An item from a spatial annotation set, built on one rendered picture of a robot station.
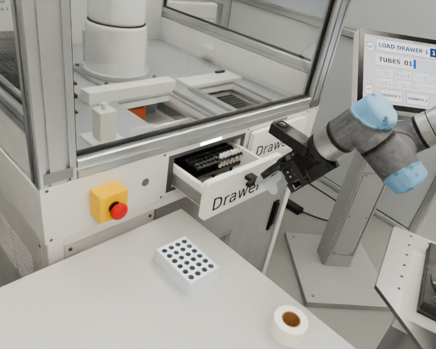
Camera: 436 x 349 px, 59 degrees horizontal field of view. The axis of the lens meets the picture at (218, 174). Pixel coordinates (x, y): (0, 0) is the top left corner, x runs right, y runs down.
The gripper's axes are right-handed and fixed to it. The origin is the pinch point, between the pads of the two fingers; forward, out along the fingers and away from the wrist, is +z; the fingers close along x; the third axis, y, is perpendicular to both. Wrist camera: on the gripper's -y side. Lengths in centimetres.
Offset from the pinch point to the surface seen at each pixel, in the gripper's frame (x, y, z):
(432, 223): 193, 67, 67
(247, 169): -0.8, -3.7, 2.5
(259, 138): 19.9, -13.1, 11.3
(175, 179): -12.9, -10.9, 15.2
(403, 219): 164, 52, 67
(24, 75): -47, -31, -9
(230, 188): -6.1, -1.6, 5.5
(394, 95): 81, -7, -5
